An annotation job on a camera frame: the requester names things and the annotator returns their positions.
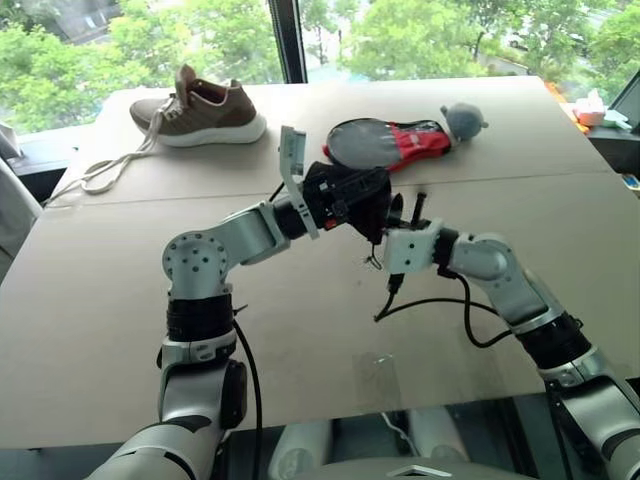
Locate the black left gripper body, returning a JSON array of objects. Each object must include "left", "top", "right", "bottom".
[{"left": 301, "top": 161, "right": 362, "bottom": 232}]

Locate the red and black paddle case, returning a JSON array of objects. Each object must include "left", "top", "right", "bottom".
[{"left": 321, "top": 116, "right": 454, "bottom": 174}]

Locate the grey plush toy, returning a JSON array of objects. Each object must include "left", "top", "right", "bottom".
[{"left": 439, "top": 101, "right": 491, "bottom": 145}]

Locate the brown sneaker with white laces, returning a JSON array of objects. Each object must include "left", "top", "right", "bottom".
[{"left": 45, "top": 63, "right": 268, "bottom": 206}]

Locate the clear tape patch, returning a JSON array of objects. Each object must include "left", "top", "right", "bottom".
[{"left": 351, "top": 351, "right": 402, "bottom": 407}]

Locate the pink tissue box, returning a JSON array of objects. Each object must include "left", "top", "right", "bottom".
[{"left": 573, "top": 88, "right": 611, "bottom": 127}]

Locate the black side desk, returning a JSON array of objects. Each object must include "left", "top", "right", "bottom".
[{"left": 586, "top": 126, "right": 640, "bottom": 176}]

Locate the grey rounded robot leg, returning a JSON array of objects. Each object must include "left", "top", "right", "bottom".
[
  {"left": 407, "top": 406, "right": 470, "bottom": 463},
  {"left": 267, "top": 420, "right": 333, "bottom": 480}
]

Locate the mint green object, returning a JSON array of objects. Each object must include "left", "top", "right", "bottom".
[{"left": 601, "top": 109, "right": 633, "bottom": 132}]

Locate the black monitor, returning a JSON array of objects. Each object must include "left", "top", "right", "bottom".
[{"left": 606, "top": 67, "right": 640, "bottom": 132}]

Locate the silver robot torso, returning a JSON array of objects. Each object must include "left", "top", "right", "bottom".
[{"left": 317, "top": 455, "right": 539, "bottom": 480}]

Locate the white paper box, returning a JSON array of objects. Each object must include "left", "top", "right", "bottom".
[{"left": 0, "top": 121, "right": 25, "bottom": 160}]

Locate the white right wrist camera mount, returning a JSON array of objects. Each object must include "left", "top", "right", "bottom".
[{"left": 383, "top": 218, "right": 444, "bottom": 274}]

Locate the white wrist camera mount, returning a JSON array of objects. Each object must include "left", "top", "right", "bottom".
[
  {"left": 383, "top": 218, "right": 444, "bottom": 274},
  {"left": 277, "top": 124, "right": 321, "bottom": 240}
]

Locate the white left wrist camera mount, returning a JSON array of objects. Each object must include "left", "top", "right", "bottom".
[{"left": 277, "top": 124, "right": 321, "bottom": 240}]

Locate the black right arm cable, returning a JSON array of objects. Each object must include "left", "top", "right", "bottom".
[{"left": 373, "top": 267, "right": 513, "bottom": 349}]

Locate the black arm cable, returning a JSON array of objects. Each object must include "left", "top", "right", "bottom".
[
  {"left": 231, "top": 180, "right": 287, "bottom": 480},
  {"left": 373, "top": 267, "right": 513, "bottom": 349}
]

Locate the black window frame post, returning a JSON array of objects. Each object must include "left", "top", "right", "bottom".
[{"left": 268, "top": 0, "right": 308, "bottom": 84}]

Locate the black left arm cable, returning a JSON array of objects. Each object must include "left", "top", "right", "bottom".
[{"left": 231, "top": 180, "right": 287, "bottom": 480}]

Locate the white cable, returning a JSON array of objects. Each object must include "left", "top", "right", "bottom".
[{"left": 378, "top": 411, "right": 419, "bottom": 457}]

